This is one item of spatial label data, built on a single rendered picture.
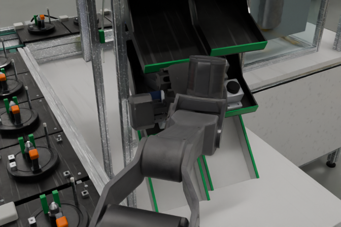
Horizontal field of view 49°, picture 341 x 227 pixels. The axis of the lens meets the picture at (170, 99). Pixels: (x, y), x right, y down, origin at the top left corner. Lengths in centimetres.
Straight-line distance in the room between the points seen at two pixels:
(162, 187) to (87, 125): 60
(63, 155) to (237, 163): 50
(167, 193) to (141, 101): 33
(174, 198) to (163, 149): 59
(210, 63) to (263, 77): 126
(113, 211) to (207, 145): 21
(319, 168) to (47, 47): 186
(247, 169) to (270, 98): 90
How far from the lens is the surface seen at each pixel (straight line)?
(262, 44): 82
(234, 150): 101
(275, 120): 199
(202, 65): 55
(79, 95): 166
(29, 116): 132
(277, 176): 124
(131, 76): 83
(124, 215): 31
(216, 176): 98
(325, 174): 269
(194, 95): 56
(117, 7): 75
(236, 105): 87
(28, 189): 107
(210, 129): 49
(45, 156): 112
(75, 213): 94
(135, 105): 65
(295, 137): 221
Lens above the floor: 167
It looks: 31 degrees down
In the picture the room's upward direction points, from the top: straight up
